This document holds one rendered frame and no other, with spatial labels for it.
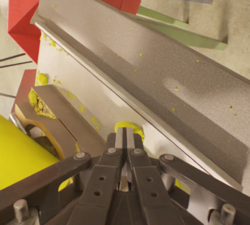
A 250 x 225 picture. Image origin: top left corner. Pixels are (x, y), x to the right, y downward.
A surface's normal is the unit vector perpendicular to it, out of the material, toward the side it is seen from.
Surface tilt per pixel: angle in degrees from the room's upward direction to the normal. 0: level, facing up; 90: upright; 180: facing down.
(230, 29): 0
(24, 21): 90
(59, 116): 90
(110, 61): 0
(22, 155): 92
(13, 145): 95
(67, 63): 0
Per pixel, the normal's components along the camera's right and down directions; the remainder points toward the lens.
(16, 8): 0.68, 0.58
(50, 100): 0.36, -0.79
